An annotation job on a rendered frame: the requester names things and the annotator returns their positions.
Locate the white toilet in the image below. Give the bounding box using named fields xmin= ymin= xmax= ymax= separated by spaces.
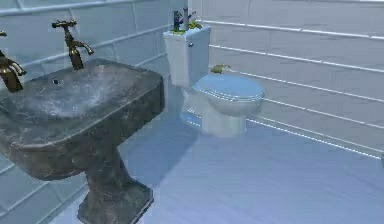
xmin=162 ymin=24 xmax=266 ymax=137

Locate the green yellow cloth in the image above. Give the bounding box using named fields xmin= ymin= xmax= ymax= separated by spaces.
xmin=170 ymin=20 xmax=203 ymax=36

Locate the dark blue bottle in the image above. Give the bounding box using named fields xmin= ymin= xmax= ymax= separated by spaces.
xmin=172 ymin=10 xmax=181 ymax=33

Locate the grey pink bottle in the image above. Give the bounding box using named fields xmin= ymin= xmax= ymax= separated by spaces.
xmin=182 ymin=5 xmax=190 ymax=31

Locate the brass tap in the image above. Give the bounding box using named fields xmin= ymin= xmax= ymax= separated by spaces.
xmin=0 ymin=30 xmax=28 ymax=94
xmin=51 ymin=19 xmax=95 ymax=71

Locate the dark grey stone pedestal sink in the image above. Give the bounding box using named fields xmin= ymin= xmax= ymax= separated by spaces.
xmin=0 ymin=58 xmax=166 ymax=224

